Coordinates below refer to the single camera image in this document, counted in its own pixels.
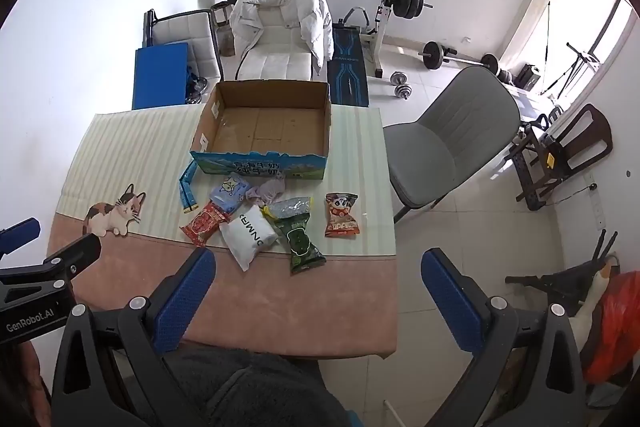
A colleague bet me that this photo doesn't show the black tripod stand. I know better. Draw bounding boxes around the black tripod stand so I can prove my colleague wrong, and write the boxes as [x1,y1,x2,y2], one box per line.
[547,42,601,98]

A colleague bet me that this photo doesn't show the orange panda snack packet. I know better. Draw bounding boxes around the orange panda snack packet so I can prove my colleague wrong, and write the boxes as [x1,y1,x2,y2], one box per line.
[324,193,361,239]

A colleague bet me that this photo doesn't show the red plastic bag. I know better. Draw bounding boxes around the red plastic bag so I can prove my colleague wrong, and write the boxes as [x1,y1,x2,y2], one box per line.
[582,271,640,385]

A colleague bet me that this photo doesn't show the blue board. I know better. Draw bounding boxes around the blue board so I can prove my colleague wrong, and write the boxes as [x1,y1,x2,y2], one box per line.
[132,43,190,110]

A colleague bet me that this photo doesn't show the floor barbell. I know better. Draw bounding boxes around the floor barbell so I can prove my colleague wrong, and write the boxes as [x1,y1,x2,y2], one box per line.
[419,42,501,75]

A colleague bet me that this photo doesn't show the white pillow pack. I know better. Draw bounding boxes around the white pillow pack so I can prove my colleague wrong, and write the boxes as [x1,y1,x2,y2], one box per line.
[219,205,278,272]

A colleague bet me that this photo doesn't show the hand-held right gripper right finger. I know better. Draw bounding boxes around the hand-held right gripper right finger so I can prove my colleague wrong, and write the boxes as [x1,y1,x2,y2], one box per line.
[421,248,588,427]

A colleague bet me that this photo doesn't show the black folded stand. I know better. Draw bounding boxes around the black folded stand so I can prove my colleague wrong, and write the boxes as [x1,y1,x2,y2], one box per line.
[505,231,621,308]

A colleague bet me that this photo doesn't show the green snack packet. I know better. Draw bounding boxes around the green snack packet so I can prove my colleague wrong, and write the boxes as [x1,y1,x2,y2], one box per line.
[270,212,327,275]

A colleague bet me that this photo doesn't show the cardboard box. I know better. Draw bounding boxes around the cardboard box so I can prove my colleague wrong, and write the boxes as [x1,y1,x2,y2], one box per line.
[190,80,332,180]

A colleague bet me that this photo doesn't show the light blue star packet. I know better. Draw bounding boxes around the light blue star packet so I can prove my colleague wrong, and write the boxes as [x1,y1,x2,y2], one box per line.
[208,174,251,214]

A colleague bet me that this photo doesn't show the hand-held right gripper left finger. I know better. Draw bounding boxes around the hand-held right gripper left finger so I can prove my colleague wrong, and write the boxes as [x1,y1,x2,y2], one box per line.
[51,248,217,427]

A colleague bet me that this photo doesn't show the red snack packet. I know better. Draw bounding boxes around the red snack packet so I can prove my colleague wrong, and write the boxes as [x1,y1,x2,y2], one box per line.
[180,202,231,248]

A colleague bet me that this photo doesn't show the white power strip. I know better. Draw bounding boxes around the white power strip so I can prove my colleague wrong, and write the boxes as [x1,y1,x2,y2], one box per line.
[590,184,607,228]

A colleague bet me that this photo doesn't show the person's grey trouser legs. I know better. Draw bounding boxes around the person's grey trouser legs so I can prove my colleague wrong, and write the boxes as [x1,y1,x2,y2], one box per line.
[165,342,351,427]

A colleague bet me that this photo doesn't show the long blue snack packet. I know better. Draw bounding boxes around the long blue snack packet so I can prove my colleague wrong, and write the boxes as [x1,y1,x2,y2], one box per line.
[179,159,201,214]

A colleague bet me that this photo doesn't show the silver yellow-edged packet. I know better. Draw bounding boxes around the silver yellow-edged packet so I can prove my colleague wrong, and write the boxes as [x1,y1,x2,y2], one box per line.
[263,197,312,220]

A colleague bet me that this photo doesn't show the brown wooden chair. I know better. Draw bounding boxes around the brown wooden chair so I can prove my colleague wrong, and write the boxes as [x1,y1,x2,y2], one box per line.
[515,103,613,212]

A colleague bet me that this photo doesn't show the purple fleece towel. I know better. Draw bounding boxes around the purple fleece towel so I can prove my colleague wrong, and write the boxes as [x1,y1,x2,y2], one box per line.
[245,177,287,208]

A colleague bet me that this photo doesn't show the white barbell rack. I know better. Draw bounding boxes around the white barbell rack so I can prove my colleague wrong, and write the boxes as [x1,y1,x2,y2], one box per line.
[257,0,407,78]

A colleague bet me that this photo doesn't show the white padded chair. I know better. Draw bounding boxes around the white padded chair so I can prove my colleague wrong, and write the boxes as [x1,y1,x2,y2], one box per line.
[235,22,326,82]
[143,9,223,82]

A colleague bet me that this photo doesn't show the person's left forearm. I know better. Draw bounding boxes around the person's left forearm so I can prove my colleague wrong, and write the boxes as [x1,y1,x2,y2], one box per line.
[0,343,53,427]

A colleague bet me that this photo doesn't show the grey shell chair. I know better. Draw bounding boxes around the grey shell chair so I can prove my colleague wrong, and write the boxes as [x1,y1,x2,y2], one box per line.
[382,66,522,224]

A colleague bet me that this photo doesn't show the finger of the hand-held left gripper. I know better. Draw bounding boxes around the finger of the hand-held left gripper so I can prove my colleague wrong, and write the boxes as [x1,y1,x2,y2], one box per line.
[42,234,102,280]
[0,218,41,258]

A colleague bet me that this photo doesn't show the white goose plush toy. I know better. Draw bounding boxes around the white goose plush toy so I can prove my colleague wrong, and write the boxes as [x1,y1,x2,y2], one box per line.
[570,257,613,348]

